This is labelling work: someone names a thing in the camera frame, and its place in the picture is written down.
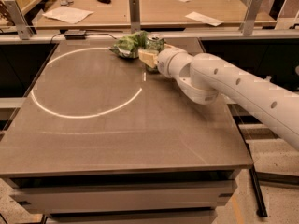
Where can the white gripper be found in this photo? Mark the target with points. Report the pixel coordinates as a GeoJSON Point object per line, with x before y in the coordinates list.
{"type": "Point", "coordinates": [165, 61]}

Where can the green soda can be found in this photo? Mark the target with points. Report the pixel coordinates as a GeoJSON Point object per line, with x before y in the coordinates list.
{"type": "Point", "coordinates": [154, 41]}

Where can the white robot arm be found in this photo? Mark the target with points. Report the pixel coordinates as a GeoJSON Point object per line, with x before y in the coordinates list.
{"type": "Point", "coordinates": [204, 76]}

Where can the green jalapeno chip bag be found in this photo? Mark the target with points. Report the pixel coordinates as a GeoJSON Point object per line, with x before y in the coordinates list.
{"type": "Point", "coordinates": [128, 46]}

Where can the white paper sheet right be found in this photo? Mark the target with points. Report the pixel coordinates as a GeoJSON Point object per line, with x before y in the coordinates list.
{"type": "Point", "coordinates": [194, 16]}

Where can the black power adapter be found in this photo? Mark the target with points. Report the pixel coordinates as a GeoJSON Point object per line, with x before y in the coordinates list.
{"type": "Point", "coordinates": [74, 35]}

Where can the white paper sheet left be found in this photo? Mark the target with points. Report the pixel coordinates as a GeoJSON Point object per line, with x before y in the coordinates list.
{"type": "Point", "coordinates": [68, 14]}

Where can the grey table drawer unit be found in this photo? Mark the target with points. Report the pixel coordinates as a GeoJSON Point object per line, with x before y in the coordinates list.
{"type": "Point", "coordinates": [154, 197]}

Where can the centre metal bracket post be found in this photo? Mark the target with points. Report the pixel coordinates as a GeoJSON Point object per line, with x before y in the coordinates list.
{"type": "Point", "coordinates": [134, 9]}

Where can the metal bracket post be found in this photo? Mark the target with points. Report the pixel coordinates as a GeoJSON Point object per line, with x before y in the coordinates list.
{"type": "Point", "coordinates": [23, 29]}
{"type": "Point", "coordinates": [134, 9]}
{"type": "Point", "coordinates": [248, 23]}

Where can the right metal bracket post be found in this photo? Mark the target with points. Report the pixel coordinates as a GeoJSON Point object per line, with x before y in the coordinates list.
{"type": "Point", "coordinates": [248, 23]}

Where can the left metal bracket post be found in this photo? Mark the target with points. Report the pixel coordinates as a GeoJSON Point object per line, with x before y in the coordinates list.
{"type": "Point", "coordinates": [23, 29]}

